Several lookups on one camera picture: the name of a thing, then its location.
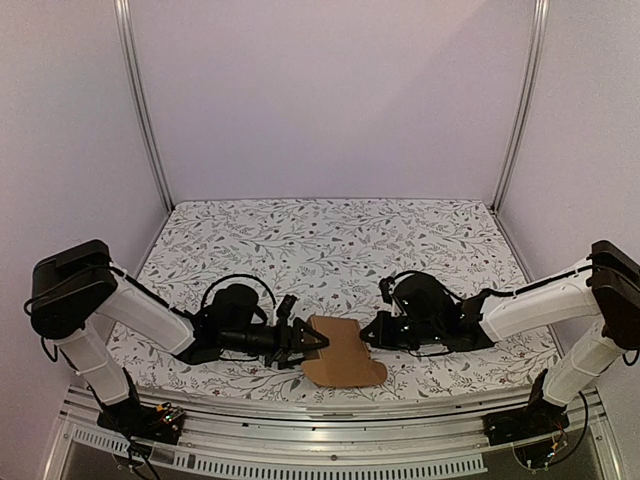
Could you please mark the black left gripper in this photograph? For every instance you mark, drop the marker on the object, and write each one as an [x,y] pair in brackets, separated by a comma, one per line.
[284,347]

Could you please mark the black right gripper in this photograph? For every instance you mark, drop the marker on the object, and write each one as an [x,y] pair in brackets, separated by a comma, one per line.
[388,330]

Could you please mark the brown cardboard box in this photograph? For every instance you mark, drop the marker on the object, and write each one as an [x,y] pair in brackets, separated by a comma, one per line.
[346,363]

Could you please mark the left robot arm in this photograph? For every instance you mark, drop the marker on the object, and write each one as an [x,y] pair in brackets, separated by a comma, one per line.
[72,286]

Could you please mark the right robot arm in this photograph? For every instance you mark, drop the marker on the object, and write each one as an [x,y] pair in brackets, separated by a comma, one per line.
[603,287]

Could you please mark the floral patterned table mat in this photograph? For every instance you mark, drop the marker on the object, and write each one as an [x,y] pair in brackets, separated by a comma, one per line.
[331,255]

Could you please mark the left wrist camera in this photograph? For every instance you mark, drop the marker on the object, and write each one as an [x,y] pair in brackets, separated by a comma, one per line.
[285,308]

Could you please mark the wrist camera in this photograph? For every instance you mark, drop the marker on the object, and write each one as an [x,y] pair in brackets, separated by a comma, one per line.
[285,308]
[386,287]

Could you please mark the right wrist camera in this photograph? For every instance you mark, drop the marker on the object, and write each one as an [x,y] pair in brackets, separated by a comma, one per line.
[386,287]

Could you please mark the aluminium front rail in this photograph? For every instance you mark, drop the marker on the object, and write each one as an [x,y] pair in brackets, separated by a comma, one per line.
[225,438]

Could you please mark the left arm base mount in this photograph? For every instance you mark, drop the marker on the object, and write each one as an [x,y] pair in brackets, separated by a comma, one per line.
[162,423]

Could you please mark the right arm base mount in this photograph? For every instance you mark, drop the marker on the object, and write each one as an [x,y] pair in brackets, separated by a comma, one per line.
[538,417]

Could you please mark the right aluminium frame post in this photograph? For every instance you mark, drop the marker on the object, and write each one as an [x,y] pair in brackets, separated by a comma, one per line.
[525,98]

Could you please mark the aluminium frame post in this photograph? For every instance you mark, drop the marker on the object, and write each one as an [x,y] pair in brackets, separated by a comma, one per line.
[134,74]
[525,98]

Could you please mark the left aluminium frame post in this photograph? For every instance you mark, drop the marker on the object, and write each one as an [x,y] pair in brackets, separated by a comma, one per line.
[134,74]

